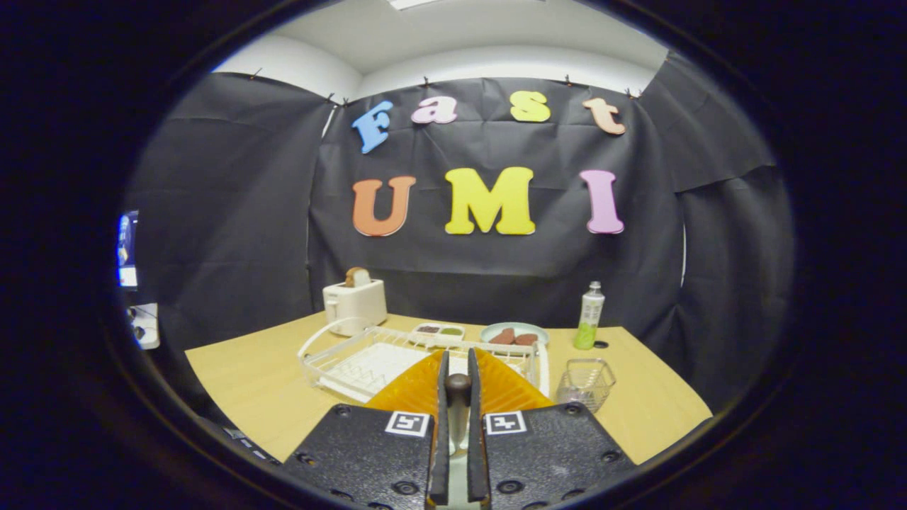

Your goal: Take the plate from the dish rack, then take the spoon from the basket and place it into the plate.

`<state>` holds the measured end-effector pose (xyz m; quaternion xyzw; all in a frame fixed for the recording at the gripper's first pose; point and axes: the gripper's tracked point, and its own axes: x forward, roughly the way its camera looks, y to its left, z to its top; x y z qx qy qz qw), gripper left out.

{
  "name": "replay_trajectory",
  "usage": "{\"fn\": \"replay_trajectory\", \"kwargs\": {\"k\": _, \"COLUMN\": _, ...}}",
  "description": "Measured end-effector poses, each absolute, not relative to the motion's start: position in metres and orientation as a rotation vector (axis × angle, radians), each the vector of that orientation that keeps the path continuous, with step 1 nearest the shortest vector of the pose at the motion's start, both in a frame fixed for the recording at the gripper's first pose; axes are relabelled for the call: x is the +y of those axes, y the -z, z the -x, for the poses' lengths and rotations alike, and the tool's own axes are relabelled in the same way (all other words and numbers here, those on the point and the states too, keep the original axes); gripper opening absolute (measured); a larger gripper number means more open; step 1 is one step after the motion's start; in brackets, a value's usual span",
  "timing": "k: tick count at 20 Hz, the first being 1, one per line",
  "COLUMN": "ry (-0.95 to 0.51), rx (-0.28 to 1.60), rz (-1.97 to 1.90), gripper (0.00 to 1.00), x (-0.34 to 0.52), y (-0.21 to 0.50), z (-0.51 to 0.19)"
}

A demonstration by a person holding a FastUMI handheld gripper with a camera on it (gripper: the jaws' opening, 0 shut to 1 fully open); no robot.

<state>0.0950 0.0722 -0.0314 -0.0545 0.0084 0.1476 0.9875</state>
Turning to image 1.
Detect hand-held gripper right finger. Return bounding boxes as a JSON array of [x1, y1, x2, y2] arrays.
[[466, 347, 636, 509]]

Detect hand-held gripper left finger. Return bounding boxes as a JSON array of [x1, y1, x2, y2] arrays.
[[282, 348, 450, 509]]

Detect clear wire basket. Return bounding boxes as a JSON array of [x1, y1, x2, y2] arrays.
[[556, 358, 616, 414]]

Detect wooden handle spoon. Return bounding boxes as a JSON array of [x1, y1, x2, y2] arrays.
[[444, 373, 473, 455]]

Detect white wire dish rack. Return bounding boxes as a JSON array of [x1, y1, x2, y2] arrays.
[[298, 317, 551, 404]]

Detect small light green plate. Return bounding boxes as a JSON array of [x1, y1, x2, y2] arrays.
[[480, 322, 550, 348]]

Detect white drain tray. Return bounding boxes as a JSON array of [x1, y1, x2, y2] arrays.
[[319, 342, 433, 403]]

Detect white divided bean tray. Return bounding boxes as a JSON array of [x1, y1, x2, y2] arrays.
[[409, 323, 466, 348]]

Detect green and white bottle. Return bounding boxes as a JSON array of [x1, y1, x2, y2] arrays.
[[573, 281, 605, 351]]

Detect white toaster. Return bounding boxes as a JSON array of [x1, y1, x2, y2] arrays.
[[322, 279, 388, 337]]

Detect black backdrop cloth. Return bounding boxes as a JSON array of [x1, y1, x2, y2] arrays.
[[120, 51, 794, 419]]

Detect white device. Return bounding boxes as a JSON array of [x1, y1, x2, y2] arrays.
[[128, 305, 161, 350]]

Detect blue screen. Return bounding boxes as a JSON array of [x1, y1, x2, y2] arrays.
[[117, 211, 140, 290]]

